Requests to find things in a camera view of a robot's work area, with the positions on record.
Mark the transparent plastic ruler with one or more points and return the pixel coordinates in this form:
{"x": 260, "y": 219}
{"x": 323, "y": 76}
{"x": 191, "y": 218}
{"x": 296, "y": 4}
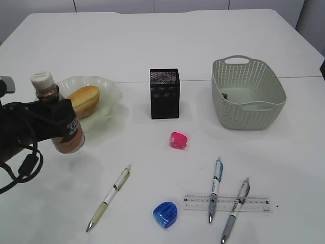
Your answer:
{"x": 252, "y": 204}

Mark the clear pen grey grip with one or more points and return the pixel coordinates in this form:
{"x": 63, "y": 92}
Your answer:
{"x": 240, "y": 200}

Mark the blue pencil sharpener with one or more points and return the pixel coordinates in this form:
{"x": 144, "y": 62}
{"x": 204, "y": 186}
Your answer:
{"x": 165, "y": 214}

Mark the black mesh pen holder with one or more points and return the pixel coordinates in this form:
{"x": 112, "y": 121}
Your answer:
{"x": 164, "y": 93}

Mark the translucent green wavy plate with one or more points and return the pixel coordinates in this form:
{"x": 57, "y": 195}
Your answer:
{"x": 109, "y": 97}

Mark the white pen blue clip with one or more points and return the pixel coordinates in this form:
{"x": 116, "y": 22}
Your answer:
{"x": 214, "y": 189}

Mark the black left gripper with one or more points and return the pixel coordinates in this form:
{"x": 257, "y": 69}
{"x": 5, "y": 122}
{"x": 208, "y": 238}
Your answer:
{"x": 22, "y": 123}

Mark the yellow bread roll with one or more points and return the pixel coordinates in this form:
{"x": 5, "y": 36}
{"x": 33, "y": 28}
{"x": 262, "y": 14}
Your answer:
{"x": 85, "y": 100}

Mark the pink pencil sharpener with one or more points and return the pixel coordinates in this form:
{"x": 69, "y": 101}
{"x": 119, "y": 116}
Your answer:
{"x": 178, "y": 140}

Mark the brown Nescafe coffee bottle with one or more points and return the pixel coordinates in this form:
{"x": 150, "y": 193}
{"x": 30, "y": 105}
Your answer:
{"x": 48, "y": 93}

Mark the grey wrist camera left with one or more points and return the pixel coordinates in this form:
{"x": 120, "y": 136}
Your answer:
{"x": 7, "y": 85}

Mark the green plastic woven basket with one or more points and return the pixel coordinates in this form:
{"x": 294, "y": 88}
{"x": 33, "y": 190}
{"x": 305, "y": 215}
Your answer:
{"x": 255, "y": 96}

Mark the white pen beige grip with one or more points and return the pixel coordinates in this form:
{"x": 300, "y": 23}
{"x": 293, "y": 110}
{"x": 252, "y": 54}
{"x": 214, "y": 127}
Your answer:
{"x": 108, "y": 198}

